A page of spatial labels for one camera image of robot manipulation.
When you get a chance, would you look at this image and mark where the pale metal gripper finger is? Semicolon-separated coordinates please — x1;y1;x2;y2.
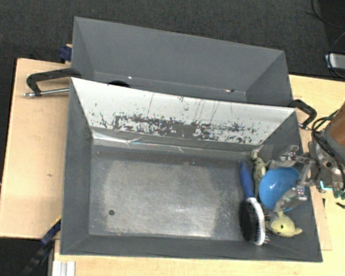
266;142;301;173
271;183;310;216

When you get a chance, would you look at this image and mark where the blue ball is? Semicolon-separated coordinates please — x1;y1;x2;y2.
256;163;302;214

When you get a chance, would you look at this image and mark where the yellow toy animal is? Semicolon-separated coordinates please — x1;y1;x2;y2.
262;209;305;240

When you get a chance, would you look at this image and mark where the pale green toy figure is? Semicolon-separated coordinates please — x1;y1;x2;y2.
246;149;272;188

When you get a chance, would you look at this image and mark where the blue and white hairbrush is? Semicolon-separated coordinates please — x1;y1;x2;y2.
230;159;275;247

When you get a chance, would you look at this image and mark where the grey metal bin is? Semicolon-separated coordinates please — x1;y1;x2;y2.
48;15;345;276

